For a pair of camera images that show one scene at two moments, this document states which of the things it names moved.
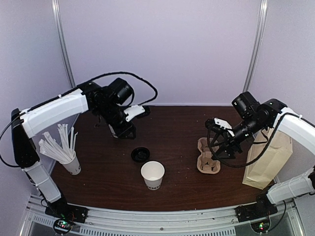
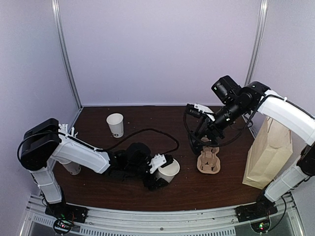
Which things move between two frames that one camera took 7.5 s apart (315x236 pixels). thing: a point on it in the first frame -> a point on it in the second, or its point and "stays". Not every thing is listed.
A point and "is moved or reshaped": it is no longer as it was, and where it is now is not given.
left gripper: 121,132 -> 156,184
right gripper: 226,146 -> 207,131
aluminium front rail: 207,222 stays
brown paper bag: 259,172 stays
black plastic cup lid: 140,154 is moved or reshaped
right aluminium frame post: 257,44 stays
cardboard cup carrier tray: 206,162 stays
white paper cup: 152,172 is moved or reshaped
